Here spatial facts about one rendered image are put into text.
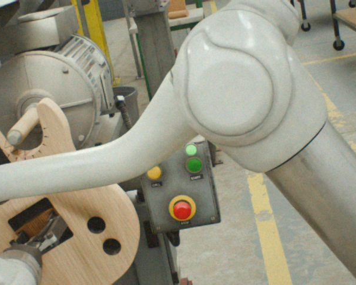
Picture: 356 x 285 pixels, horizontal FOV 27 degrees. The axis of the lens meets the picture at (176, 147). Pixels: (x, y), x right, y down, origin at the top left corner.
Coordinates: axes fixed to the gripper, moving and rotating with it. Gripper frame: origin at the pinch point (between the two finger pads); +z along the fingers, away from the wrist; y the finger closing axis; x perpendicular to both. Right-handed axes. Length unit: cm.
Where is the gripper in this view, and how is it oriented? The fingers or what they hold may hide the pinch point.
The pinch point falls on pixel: (40, 228)
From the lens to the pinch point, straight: 155.7
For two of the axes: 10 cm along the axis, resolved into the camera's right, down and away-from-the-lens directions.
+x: -5.4, -8.1, -2.1
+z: 0.2, -2.7, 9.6
